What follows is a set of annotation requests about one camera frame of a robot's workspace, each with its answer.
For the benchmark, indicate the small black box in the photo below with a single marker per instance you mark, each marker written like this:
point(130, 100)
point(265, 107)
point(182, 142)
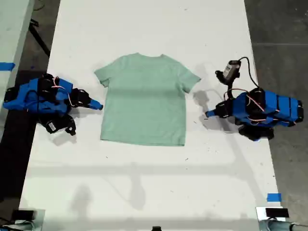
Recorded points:
point(22, 214)
point(276, 212)

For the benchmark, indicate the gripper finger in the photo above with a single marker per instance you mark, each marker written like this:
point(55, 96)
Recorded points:
point(94, 101)
point(212, 115)
point(211, 111)
point(94, 106)

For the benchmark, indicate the short blue tape strip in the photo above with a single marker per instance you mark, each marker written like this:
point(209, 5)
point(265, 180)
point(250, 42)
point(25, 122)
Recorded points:
point(274, 197)

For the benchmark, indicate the black stand leg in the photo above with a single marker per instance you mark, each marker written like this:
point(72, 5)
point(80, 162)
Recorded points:
point(38, 38)

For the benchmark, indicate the long blue tape strip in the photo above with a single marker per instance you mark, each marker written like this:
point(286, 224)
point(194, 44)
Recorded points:
point(7, 66)

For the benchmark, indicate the black camera box white label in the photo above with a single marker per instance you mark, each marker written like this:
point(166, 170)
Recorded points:
point(53, 126)

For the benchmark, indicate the black camera stalk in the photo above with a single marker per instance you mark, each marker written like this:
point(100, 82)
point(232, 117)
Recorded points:
point(230, 90)

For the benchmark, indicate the black camera box grey face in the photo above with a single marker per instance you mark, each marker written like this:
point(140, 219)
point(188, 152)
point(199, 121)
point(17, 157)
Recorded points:
point(229, 69)

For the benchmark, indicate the pale side table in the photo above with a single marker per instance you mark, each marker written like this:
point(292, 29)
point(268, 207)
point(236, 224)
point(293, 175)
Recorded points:
point(12, 24)

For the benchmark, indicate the pale green T-shirt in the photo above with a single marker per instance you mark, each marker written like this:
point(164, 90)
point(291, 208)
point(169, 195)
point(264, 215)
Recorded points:
point(144, 101)

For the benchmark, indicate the small black clamp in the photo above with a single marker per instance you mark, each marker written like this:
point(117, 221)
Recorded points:
point(157, 228)

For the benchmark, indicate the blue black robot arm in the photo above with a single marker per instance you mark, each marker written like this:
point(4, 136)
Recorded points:
point(31, 96)
point(272, 106)

